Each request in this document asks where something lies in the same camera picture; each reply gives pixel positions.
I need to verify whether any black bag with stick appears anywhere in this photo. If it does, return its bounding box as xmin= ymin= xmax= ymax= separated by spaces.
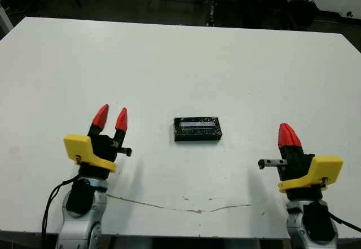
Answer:
xmin=286 ymin=0 xmax=321 ymax=27

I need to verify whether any glossy black box lid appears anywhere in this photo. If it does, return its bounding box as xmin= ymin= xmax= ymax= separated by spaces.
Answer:
xmin=173 ymin=115 xmax=223 ymax=143

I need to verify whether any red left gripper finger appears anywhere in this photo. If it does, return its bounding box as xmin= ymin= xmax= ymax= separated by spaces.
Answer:
xmin=87 ymin=104 xmax=110 ymax=137
xmin=113 ymin=107 xmax=129 ymax=143

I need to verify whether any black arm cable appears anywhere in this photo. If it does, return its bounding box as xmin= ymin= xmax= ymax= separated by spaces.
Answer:
xmin=41 ymin=174 xmax=80 ymax=241
xmin=328 ymin=214 xmax=361 ymax=232

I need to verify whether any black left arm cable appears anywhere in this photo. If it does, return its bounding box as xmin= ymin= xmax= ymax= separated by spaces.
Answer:
xmin=41 ymin=174 xmax=80 ymax=241

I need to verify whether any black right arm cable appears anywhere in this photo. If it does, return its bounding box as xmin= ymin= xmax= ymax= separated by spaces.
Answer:
xmin=328 ymin=214 xmax=361 ymax=232

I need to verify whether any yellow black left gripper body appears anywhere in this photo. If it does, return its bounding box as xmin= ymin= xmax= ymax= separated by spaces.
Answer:
xmin=63 ymin=134 xmax=133 ymax=180

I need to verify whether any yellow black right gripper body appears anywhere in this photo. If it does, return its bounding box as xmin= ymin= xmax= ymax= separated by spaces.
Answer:
xmin=257 ymin=153 xmax=345 ymax=203

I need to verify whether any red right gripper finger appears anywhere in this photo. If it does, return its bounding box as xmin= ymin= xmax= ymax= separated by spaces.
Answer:
xmin=285 ymin=123 xmax=304 ymax=157
xmin=278 ymin=122 xmax=293 ymax=157

